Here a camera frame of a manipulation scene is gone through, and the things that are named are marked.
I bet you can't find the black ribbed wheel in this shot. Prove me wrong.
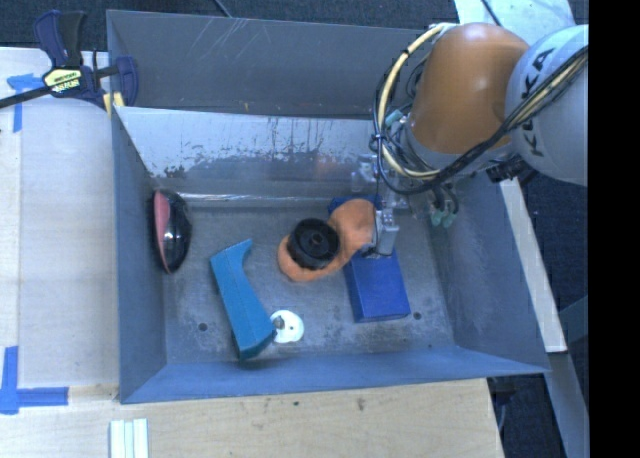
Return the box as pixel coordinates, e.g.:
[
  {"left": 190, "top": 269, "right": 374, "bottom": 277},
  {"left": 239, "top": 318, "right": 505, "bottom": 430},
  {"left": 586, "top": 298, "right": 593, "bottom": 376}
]
[{"left": 287, "top": 217, "right": 342, "bottom": 272}]

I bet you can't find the black cylinder on white bracket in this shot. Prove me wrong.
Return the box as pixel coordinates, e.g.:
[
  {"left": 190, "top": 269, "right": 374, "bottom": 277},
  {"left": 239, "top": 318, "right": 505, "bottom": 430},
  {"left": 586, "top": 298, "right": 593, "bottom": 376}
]
[{"left": 485, "top": 155, "right": 539, "bottom": 185}]

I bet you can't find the blue box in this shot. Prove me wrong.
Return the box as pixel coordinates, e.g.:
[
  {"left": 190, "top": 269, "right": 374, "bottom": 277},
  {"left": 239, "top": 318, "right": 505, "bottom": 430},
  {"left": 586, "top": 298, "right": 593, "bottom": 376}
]
[{"left": 327, "top": 194, "right": 412, "bottom": 324}]

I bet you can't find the pale wood board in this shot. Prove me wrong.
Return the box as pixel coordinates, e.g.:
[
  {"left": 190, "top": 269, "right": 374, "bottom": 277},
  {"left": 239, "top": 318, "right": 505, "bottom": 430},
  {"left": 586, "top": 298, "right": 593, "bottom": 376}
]
[{"left": 18, "top": 48, "right": 121, "bottom": 390}]

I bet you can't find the teal curved flat block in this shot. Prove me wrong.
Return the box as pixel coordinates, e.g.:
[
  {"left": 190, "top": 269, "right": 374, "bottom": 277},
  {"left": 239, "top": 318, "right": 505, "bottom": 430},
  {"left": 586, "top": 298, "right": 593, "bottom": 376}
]
[{"left": 209, "top": 238, "right": 278, "bottom": 362}]

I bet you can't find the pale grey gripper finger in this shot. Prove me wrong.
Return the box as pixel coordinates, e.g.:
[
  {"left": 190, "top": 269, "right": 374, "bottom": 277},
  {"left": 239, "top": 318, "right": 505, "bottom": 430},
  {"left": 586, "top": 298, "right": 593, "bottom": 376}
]
[{"left": 374, "top": 209, "right": 401, "bottom": 259}]

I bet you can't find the small white round piece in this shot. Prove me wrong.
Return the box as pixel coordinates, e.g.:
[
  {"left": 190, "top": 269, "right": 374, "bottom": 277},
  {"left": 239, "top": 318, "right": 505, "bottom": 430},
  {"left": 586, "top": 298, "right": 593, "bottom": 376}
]
[{"left": 269, "top": 309, "right": 305, "bottom": 345}]

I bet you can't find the grey metal bin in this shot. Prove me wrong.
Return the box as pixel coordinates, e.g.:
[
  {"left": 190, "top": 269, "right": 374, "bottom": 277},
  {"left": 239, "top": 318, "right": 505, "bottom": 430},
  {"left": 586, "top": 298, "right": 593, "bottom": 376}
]
[{"left": 105, "top": 9, "right": 552, "bottom": 405}]

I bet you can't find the black and red oval brush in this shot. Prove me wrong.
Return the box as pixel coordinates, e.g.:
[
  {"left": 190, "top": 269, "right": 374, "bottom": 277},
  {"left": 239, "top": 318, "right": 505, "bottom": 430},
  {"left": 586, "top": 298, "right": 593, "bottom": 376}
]
[{"left": 151, "top": 189, "right": 193, "bottom": 275}]

